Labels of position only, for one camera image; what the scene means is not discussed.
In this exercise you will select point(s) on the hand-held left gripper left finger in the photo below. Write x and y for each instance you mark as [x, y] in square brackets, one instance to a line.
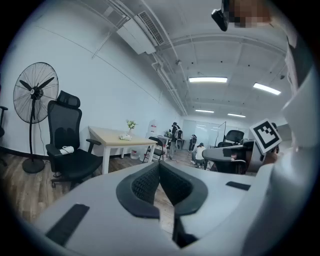
[100, 212]

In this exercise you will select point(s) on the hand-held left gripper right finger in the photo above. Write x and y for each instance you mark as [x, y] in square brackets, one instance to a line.
[225, 205]

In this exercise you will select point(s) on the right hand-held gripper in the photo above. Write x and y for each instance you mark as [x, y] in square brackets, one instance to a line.
[265, 136]

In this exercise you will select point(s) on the ceiling light panel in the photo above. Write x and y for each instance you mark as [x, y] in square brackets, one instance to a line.
[267, 88]
[207, 79]
[236, 115]
[204, 111]

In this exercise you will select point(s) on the small potted plant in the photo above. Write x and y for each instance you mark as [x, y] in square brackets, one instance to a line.
[167, 133]

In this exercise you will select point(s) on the small white table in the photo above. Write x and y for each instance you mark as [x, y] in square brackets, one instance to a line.
[163, 138]

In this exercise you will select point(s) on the black folding chair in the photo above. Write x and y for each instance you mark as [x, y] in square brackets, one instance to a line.
[156, 150]

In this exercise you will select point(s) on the white water dispenser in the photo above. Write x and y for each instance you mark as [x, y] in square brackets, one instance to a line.
[150, 136]

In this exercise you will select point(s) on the water jug red label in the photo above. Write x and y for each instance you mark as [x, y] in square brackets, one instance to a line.
[152, 126]

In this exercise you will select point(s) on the wooden table white legs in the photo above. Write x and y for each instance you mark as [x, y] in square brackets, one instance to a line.
[117, 140]

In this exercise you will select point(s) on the white ceiling pipe run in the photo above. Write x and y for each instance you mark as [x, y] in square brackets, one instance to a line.
[170, 80]

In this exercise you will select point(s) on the vase with white flowers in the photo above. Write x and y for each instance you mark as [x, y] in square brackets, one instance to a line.
[130, 125]

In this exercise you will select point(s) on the black mesh office chair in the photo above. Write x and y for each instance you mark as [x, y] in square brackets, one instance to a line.
[65, 120]

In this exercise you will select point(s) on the person's body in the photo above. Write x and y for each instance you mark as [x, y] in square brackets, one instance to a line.
[300, 62]

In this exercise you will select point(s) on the black standing fan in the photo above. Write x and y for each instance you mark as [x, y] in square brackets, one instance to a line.
[35, 91]

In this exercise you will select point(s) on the white ceiling air conditioner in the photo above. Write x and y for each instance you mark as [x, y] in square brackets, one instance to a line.
[136, 35]

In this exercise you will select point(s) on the black head camera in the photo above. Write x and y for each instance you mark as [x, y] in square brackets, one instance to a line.
[220, 18]

